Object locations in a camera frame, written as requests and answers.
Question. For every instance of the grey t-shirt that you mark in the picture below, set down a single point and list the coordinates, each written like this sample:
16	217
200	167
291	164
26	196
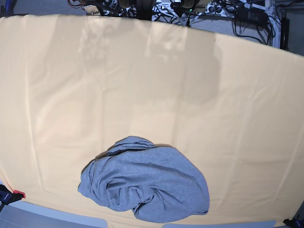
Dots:
155	181

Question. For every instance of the yellow table cloth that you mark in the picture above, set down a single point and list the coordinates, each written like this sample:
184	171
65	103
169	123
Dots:
72	86

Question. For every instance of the black power adapter box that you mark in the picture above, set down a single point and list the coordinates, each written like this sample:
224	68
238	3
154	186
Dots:
252	15

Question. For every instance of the red black clamp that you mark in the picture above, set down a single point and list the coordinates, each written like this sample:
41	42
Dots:
7	197

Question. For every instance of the black clamp right corner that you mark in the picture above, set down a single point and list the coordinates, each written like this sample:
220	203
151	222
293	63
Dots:
294	223

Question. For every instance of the black robot base post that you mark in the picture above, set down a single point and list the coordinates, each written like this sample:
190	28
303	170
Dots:
144	9

